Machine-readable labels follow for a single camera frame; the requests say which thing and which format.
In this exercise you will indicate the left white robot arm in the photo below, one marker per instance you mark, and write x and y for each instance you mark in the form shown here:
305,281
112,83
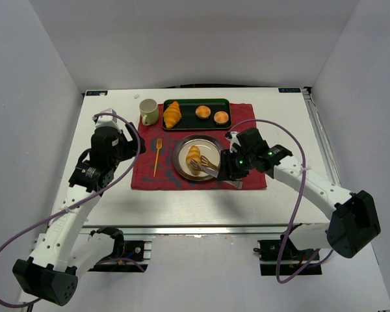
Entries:
52,270

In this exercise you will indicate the dark green tray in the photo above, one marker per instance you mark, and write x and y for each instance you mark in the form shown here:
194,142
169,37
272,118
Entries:
190,122

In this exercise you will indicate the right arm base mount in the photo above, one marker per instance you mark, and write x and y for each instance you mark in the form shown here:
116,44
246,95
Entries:
292,259

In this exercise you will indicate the red patterned placemat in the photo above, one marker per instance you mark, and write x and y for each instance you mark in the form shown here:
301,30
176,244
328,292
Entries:
167,178

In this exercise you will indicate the pale green mug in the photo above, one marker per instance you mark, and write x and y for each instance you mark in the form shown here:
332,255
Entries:
149,112

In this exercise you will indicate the left round bun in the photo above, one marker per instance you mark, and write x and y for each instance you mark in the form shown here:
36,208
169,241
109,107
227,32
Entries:
203,112

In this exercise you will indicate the orange plastic fork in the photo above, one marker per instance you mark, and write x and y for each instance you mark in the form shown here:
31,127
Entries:
159,145

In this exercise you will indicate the right round bun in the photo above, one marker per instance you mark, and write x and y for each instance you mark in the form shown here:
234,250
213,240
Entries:
221,117

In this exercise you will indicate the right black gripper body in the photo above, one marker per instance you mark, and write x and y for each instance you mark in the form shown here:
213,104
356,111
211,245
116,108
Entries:
227,166

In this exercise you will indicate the large orange croissant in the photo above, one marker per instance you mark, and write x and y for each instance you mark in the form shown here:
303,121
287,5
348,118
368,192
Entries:
172,115

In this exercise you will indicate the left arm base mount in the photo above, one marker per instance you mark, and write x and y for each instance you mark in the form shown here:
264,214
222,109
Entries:
135,258

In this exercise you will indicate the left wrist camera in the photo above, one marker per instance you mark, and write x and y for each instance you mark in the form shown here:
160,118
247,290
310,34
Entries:
107,119

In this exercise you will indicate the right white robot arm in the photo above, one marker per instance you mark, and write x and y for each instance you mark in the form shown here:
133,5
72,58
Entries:
353,220

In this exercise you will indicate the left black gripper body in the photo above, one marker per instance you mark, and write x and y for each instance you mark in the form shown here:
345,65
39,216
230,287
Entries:
130,143

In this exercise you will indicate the round bun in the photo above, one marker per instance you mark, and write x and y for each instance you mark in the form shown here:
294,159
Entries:
221,117
203,112

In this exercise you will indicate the blue label sticker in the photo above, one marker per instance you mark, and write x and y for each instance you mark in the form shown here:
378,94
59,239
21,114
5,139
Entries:
289,90
96,93

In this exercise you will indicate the dark rimmed white plate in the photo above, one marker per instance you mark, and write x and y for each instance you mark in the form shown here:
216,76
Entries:
209,146

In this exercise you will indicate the right blue label sticker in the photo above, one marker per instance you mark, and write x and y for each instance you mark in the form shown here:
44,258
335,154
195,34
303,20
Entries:
289,90

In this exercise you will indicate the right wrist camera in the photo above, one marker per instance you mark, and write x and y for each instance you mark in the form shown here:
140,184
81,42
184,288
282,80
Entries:
234,144

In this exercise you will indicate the metal tongs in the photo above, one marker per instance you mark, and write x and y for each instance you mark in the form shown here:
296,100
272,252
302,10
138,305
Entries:
206,166

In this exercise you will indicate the small striped croissant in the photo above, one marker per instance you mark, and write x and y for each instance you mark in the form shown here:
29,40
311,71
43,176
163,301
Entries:
192,157

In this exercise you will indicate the left blue label sticker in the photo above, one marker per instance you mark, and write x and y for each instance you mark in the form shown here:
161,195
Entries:
96,93

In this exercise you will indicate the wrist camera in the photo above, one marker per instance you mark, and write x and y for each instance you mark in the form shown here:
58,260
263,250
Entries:
107,119
234,144

